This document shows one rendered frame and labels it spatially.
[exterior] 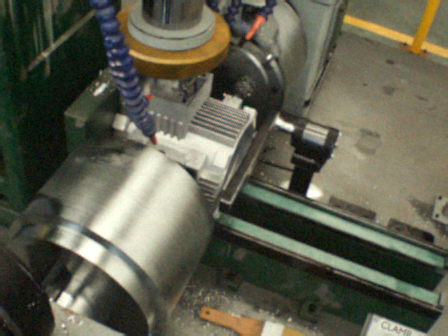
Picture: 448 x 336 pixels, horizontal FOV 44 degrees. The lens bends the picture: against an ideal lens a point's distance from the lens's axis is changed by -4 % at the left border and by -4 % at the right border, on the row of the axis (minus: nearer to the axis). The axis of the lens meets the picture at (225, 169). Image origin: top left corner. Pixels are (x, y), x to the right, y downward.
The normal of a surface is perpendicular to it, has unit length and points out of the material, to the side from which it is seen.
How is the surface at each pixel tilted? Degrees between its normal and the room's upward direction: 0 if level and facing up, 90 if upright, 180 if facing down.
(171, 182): 32
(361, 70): 0
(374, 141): 0
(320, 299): 90
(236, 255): 90
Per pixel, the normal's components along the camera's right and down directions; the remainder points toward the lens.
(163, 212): 0.63, -0.36
